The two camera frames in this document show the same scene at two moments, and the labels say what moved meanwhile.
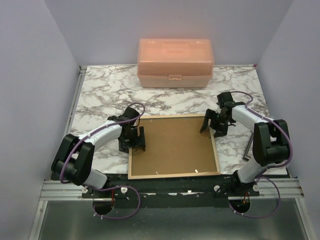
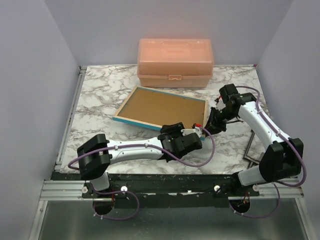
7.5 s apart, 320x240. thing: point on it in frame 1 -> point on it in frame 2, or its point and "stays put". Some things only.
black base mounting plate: [177, 193] stays put
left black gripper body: [130, 141] -> [175, 132]
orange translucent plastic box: [175, 63] stays put
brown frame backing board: [174, 145] -> [160, 108]
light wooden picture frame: [174, 175] -> [152, 109]
